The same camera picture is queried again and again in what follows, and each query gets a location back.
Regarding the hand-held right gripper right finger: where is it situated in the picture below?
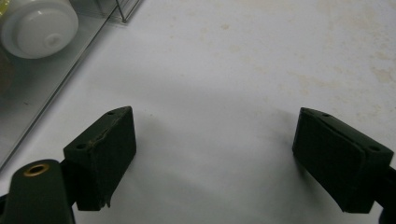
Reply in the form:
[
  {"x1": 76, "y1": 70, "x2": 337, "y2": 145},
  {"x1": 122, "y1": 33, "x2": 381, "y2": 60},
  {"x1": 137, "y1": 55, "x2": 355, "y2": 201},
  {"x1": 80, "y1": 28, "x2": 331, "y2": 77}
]
[{"x1": 291, "y1": 106, "x2": 395, "y2": 214}]

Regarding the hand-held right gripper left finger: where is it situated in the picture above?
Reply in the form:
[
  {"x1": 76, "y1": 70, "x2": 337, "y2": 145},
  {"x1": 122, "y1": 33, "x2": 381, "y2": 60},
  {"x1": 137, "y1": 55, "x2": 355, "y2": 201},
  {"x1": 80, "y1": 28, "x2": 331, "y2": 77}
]
[{"x1": 63, "y1": 105, "x2": 137, "y2": 212}]

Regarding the clear acrylic tray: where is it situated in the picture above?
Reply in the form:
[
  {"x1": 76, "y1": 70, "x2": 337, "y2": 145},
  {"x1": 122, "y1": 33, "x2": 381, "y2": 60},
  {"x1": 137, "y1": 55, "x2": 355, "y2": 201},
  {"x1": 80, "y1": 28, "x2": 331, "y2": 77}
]
[{"x1": 0, "y1": 0, "x2": 125, "y2": 171}]

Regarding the metal wire rack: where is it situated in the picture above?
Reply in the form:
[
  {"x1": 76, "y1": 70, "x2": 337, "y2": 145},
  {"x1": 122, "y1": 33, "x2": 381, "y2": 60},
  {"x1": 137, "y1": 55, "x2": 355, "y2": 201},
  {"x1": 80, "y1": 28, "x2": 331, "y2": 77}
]
[{"x1": 96, "y1": 0, "x2": 144, "y2": 24}]

